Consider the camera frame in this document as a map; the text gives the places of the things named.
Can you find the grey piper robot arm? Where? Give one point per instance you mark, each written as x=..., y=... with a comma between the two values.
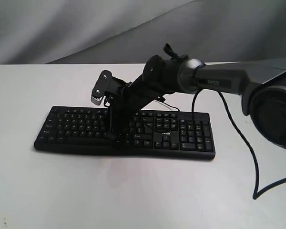
x=260, y=84

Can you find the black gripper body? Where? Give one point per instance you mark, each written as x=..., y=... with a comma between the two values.
x=129, y=98

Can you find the grey backdrop cloth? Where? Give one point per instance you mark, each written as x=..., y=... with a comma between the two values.
x=131, y=31

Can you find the black acer keyboard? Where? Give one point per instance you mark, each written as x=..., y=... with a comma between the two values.
x=150, y=133

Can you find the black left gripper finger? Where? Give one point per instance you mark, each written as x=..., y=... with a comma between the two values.
x=119, y=117

